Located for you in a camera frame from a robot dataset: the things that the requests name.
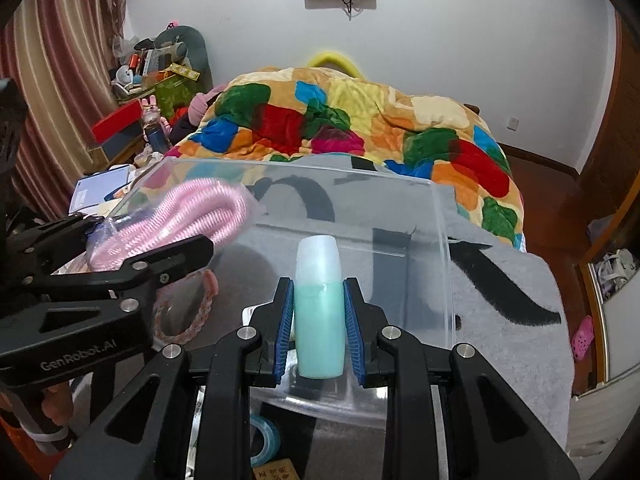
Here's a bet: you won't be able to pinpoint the striped pink curtain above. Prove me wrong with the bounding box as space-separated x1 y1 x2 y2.
1 0 126 219

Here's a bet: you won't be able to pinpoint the left human hand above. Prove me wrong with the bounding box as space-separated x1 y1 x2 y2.
0 381 75 428

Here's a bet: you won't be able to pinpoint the pink croc shoe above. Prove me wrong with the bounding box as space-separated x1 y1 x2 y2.
570 315 594 362

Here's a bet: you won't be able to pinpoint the wall power socket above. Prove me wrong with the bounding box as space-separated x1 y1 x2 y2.
506 117 518 131

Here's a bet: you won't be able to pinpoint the colourful patchwork quilt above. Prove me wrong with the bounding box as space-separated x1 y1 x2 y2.
169 67 525 250

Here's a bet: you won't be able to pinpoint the pink bunny water bottle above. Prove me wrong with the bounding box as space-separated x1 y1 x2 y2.
140 96 171 154

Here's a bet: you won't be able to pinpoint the pink knit hat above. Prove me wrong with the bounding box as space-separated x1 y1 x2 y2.
188 84 226 127

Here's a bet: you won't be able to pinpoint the blue white notebook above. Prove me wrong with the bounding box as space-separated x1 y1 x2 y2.
68 165 134 214

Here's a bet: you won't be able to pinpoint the clear plastic storage box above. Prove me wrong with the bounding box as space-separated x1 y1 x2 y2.
106 156 458 428

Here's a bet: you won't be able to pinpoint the blue tape roll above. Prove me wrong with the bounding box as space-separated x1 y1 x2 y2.
250 414 281 467

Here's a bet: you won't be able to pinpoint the wooden stamp block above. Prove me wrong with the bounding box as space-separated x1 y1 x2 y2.
253 460 299 480

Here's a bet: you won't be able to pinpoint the yellow pillow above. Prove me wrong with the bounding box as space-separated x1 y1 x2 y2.
307 51 364 79

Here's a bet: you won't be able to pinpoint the red box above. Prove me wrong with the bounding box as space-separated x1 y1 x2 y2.
91 99 142 144

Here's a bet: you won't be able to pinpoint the pink rope bundle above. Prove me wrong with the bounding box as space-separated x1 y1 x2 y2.
84 176 257 346

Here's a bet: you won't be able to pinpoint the grey neck pillow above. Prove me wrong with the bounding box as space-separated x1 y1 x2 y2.
154 25 214 91

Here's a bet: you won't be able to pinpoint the wooden door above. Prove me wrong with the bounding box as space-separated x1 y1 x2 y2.
578 16 639 261

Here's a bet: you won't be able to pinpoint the white sneakers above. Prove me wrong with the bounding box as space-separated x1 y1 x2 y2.
596 248 638 299

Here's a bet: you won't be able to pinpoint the mint green lotion bottle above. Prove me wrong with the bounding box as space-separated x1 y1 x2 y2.
294 235 346 379

